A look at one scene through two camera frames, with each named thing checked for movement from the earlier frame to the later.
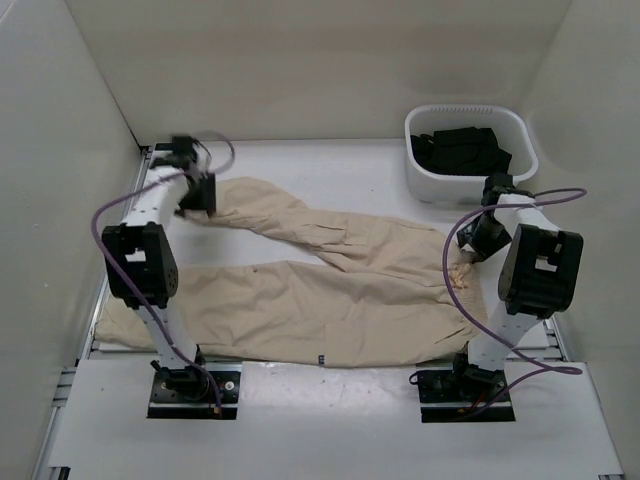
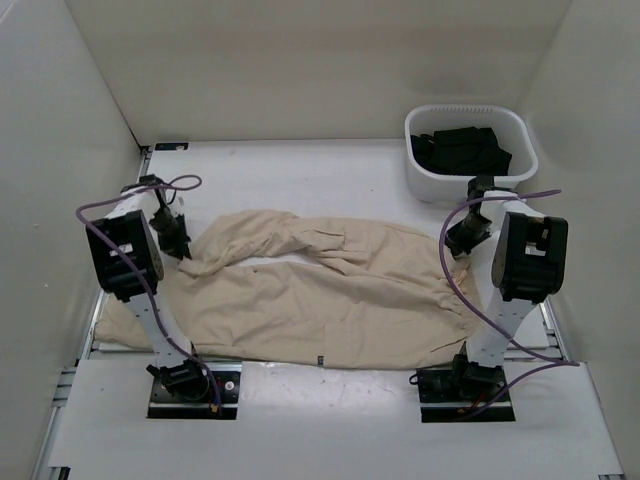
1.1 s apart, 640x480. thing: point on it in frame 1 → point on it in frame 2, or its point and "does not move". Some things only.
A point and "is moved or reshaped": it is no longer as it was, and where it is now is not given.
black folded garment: [461, 151] does not move
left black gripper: [206, 201] → [179, 246]
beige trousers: [383, 292] is moved or reshaped
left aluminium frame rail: [95, 312] does not move
